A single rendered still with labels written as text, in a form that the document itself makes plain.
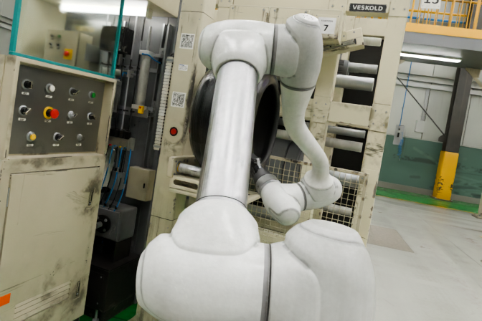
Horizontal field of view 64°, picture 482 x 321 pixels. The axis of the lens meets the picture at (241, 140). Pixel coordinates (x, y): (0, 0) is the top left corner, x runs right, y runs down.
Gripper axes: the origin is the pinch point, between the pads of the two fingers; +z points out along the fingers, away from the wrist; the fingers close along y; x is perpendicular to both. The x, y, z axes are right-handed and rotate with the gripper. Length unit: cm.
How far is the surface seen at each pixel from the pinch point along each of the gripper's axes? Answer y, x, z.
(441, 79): 307, 753, 574
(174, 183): 21.5, -28.6, 21.6
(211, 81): -24.8, -5.4, 25.4
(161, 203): 37, -36, 29
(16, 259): 24, -95, 2
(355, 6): -39, 91, 62
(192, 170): 14.9, -19.8, 19.2
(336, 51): -22, 68, 43
